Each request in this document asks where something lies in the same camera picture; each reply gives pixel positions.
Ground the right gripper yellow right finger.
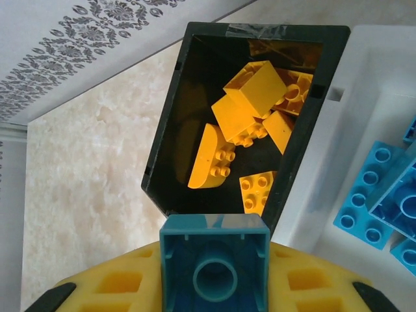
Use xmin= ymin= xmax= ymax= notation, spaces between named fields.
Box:
xmin=268 ymin=242 xmax=400 ymax=312

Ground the small blue lego brick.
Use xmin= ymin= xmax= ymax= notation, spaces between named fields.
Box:
xmin=159 ymin=214 xmax=272 ymax=312

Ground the black plastic container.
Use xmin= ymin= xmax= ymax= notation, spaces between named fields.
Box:
xmin=140 ymin=21 xmax=351 ymax=235

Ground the yellow lego brick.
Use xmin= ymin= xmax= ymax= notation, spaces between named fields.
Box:
xmin=187 ymin=123 xmax=237 ymax=190
xmin=222 ymin=60 xmax=288 ymax=120
xmin=272 ymin=68 xmax=315 ymax=116
xmin=239 ymin=170 xmax=278 ymax=216
xmin=261 ymin=110 xmax=297 ymax=155
xmin=211 ymin=94 xmax=273 ymax=148

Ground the white plastic container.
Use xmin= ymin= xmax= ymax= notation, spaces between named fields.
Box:
xmin=269 ymin=25 xmax=416 ymax=257

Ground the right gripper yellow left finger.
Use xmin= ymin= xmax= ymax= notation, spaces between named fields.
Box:
xmin=19 ymin=240 xmax=163 ymax=312

